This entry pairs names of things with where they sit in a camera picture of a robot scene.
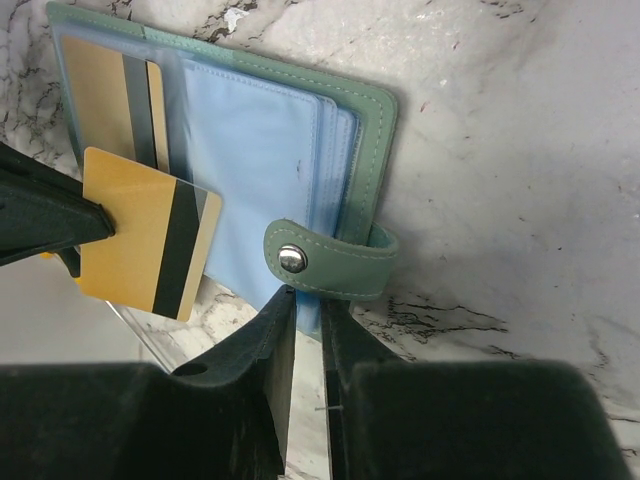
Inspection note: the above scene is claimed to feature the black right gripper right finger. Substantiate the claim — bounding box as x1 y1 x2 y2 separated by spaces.
321 300 631 479

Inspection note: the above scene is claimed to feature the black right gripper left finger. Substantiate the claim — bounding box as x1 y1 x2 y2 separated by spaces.
1 286 296 479

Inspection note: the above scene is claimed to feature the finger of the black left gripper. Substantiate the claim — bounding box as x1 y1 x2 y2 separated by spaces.
1 144 114 265

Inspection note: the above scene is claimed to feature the green leather card holder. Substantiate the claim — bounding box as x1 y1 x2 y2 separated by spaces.
46 2 398 336

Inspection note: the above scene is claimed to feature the yellow black utility knife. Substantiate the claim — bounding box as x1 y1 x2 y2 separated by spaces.
39 247 81 283

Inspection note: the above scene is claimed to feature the clear small plastic tray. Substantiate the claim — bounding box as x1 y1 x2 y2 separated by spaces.
106 302 215 372

